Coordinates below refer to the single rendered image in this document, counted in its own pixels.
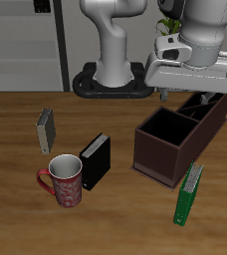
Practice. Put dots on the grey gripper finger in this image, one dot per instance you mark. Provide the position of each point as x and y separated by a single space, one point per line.
206 97
164 95

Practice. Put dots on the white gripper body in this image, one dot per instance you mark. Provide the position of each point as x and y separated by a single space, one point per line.
191 74

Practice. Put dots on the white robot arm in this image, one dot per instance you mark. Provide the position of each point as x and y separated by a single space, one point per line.
113 50

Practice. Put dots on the dark brown desk caddy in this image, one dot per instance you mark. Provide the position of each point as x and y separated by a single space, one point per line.
172 142

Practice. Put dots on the black book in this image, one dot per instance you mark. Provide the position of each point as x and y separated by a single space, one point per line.
97 162

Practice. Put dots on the green book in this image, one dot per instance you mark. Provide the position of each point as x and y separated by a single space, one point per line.
186 197

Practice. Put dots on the grey book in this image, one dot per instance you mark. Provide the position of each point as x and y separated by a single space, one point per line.
46 131

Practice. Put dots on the green pot plant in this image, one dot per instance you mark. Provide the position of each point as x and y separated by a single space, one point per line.
169 26

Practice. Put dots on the red patterned mug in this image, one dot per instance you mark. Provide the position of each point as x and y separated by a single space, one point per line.
65 184

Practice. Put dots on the white shelf unit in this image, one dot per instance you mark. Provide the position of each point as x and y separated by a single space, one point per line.
22 46

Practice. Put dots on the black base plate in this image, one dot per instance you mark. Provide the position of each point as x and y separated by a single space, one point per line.
85 87

